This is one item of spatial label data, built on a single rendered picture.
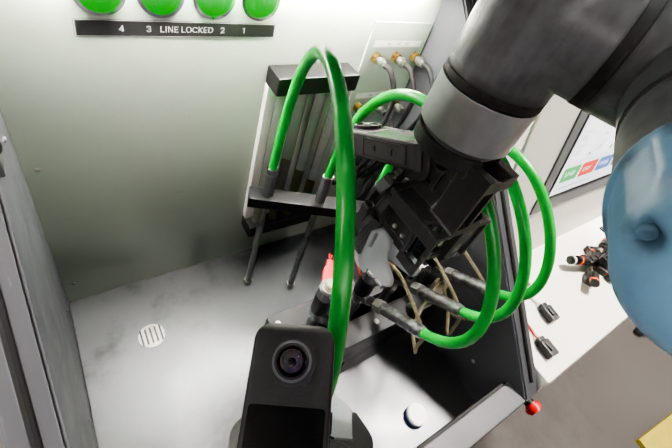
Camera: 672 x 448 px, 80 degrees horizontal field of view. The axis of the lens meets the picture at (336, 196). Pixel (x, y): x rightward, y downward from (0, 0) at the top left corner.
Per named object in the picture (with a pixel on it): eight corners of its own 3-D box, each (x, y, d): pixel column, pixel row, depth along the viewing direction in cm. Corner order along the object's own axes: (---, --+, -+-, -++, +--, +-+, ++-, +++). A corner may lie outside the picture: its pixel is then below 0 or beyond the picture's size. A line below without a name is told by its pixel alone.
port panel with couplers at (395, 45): (332, 177, 81) (387, 30, 61) (324, 166, 83) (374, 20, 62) (381, 167, 88) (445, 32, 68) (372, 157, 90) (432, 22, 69)
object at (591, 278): (594, 302, 87) (613, 288, 84) (556, 263, 93) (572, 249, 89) (638, 270, 100) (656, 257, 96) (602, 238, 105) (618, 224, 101)
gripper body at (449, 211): (404, 282, 35) (474, 187, 27) (353, 211, 40) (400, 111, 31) (461, 257, 39) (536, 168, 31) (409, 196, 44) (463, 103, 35)
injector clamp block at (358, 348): (277, 408, 69) (294, 374, 59) (254, 356, 74) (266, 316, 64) (417, 332, 87) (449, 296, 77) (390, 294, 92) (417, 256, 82)
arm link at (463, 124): (422, 59, 29) (492, 57, 33) (398, 112, 32) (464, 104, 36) (496, 123, 25) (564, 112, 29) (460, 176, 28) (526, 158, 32)
